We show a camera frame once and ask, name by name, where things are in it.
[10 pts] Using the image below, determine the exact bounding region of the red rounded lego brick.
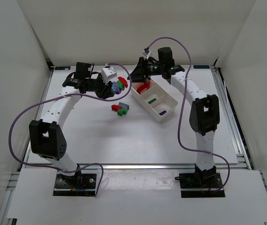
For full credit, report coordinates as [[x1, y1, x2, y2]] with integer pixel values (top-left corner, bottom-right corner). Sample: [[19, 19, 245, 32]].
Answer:
[[136, 84, 148, 94]]

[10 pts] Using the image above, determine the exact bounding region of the green lego plate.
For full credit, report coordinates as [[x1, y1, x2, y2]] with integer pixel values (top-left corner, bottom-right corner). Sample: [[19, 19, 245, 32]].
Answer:
[[148, 98, 157, 104]]

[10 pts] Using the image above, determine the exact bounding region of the purple paw print lego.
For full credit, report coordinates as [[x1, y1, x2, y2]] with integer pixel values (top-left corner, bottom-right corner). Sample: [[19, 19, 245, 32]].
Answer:
[[111, 82, 122, 95]]

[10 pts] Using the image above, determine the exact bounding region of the red sloped lego brick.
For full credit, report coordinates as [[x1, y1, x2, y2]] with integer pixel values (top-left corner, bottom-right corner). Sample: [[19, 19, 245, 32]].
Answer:
[[144, 81, 150, 90]]

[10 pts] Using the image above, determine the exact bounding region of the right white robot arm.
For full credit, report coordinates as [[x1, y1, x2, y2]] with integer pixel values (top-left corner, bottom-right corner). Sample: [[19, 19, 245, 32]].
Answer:
[[130, 47, 220, 180]]

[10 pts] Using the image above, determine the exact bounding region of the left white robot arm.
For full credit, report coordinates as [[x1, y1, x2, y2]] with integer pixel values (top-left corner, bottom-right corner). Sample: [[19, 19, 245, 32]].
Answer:
[[29, 62, 117, 177]]

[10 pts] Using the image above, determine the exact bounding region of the green flat lego on table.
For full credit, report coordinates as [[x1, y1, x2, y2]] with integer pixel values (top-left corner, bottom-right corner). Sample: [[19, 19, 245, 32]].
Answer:
[[118, 102, 129, 109]]

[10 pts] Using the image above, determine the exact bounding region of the red lego brick on table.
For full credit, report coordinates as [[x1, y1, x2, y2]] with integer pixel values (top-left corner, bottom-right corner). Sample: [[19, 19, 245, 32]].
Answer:
[[111, 105, 122, 112]]

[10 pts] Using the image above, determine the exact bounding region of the white three-compartment tray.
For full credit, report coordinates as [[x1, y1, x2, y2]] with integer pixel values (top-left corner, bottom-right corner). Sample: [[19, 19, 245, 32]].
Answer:
[[131, 80, 178, 122]]

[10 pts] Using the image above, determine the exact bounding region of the blue label sticker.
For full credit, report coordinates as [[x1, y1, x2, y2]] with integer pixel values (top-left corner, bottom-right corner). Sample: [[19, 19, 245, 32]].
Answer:
[[54, 66, 71, 70]]

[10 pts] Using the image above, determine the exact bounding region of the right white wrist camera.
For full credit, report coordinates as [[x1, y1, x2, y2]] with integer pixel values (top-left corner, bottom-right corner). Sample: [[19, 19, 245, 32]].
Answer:
[[142, 47, 152, 60]]

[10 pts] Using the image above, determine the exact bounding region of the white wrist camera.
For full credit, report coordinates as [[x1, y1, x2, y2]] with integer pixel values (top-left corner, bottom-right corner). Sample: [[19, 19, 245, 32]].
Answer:
[[142, 47, 152, 60], [101, 67, 117, 83]]

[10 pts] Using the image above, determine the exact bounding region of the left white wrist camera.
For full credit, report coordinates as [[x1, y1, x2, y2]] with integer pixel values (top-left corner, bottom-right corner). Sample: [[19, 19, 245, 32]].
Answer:
[[101, 67, 117, 83]]

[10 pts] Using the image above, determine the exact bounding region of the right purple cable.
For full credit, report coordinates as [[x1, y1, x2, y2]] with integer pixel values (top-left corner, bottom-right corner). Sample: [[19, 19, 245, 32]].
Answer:
[[142, 37, 231, 193]]

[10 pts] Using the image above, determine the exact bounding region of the purple cable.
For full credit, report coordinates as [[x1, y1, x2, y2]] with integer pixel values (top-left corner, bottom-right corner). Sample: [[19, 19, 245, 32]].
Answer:
[[8, 62, 132, 196], [142, 37, 231, 193]]

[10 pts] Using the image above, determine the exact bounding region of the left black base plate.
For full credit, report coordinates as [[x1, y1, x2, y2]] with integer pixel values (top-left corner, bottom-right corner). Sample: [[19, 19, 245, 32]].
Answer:
[[52, 173, 97, 197]]

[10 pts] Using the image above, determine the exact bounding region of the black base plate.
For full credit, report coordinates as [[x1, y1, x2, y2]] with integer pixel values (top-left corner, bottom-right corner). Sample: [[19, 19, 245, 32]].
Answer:
[[52, 173, 97, 197], [175, 173, 225, 198]]

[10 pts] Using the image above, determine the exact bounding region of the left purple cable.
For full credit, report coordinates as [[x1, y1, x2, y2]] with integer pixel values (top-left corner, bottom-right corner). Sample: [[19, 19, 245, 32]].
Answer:
[[8, 62, 132, 196]]

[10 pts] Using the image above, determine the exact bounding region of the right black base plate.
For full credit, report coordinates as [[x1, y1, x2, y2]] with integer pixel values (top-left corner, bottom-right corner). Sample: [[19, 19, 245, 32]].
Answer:
[[175, 173, 225, 198]]

